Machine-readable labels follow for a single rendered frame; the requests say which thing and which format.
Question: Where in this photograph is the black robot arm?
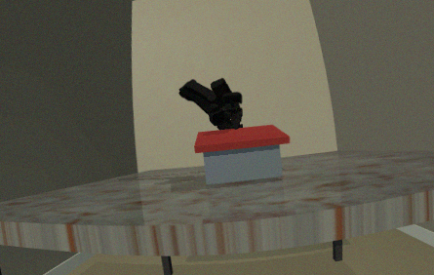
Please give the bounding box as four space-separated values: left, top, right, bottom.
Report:
179 78 232 130

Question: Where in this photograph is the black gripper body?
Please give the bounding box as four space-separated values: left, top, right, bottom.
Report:
222 92 243 126

